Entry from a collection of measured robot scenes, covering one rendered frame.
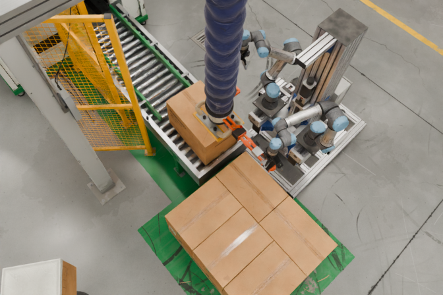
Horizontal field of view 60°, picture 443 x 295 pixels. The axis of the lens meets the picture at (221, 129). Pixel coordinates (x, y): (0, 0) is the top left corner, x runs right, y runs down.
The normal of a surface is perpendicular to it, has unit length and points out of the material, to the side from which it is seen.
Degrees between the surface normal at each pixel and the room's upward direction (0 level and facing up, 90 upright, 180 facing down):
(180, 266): 0
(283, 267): 0
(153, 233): 0
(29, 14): 90
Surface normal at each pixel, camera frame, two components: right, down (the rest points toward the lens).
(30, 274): 0.04, -0.47
